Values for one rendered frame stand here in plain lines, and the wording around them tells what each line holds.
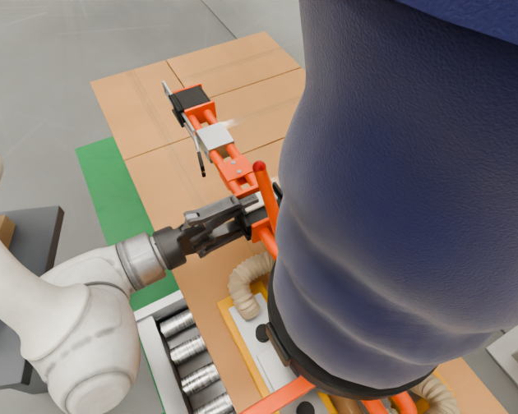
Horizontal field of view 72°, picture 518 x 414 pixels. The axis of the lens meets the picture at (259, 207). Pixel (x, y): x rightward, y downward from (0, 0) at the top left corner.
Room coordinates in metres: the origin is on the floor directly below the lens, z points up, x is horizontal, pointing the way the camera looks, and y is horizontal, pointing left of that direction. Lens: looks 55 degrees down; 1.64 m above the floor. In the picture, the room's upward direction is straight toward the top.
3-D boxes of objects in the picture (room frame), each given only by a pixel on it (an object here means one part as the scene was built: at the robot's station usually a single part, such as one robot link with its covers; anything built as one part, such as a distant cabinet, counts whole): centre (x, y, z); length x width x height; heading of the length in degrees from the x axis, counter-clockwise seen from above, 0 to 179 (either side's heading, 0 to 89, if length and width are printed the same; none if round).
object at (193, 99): (0.70, 0.16, 1.08); 0.08 x 0.07 x 0.05; 28
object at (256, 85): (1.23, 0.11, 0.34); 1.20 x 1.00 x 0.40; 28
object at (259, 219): (0.39, -0.01, 1.08); 0.10 x 0.08 x 0.06; 118
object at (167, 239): (0.32, 0.14, 1.07); 0.09 x 0.07 x 0.08; 119
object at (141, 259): (0.28, 0.20, 1.07); 0.09 x 0.06 x 0.09; 29
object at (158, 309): (0.50, 0.06, 0.58); 0.70 x 0.03 x 0.06; 118
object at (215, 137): (0.57, 0.10, 1.07); 0.07 x 0.07 x 0.04; 28
